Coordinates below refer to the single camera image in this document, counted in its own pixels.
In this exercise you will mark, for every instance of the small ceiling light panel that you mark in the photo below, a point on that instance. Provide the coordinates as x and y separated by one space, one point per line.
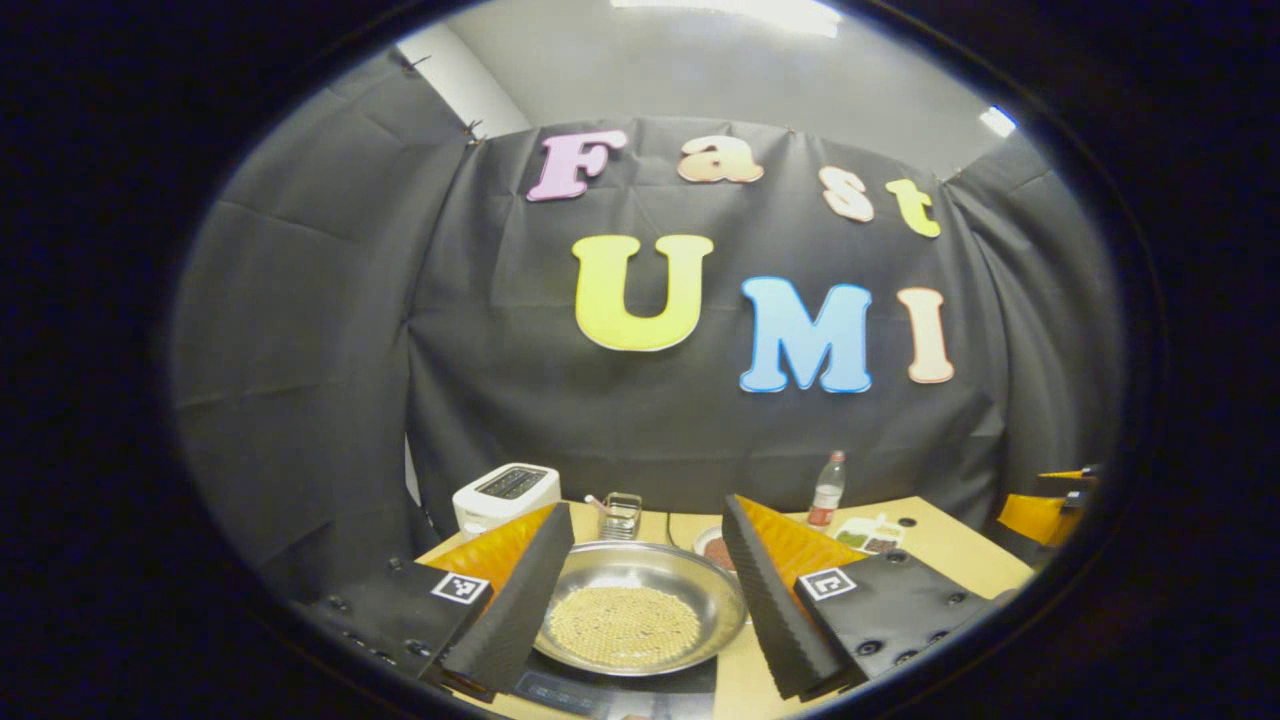
998 121

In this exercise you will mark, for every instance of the stainless steel pot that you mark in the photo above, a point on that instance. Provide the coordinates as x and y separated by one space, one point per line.
650 570

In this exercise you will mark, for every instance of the red meat piece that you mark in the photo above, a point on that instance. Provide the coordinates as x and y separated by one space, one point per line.
720 553

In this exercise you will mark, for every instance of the white round plate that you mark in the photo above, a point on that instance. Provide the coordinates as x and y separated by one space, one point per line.
703 540

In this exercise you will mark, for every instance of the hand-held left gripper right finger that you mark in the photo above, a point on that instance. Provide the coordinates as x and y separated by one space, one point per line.
775 600

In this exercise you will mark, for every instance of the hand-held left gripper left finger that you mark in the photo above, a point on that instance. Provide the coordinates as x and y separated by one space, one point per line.
515 600

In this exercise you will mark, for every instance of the black backdrop cloth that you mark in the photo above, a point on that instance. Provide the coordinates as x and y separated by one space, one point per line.
500 380

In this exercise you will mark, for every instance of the pink striped straw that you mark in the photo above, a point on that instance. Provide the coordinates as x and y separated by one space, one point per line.
598 504

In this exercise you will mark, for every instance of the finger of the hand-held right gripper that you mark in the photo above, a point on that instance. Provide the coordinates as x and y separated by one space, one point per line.
1072 478
1030 518

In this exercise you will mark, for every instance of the pile of yellow soybeans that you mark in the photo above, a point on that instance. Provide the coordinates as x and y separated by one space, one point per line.
625 625

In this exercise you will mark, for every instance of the white divided bean dish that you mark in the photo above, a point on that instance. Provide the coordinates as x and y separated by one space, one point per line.
868 538

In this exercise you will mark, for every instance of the clear plastic water bottle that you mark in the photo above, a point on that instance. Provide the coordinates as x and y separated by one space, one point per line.
825 500

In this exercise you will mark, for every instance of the black induction cooktop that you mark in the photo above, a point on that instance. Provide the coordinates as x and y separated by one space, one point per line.
560 690

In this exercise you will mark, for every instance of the white toaster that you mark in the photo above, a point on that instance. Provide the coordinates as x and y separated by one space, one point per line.
500 495

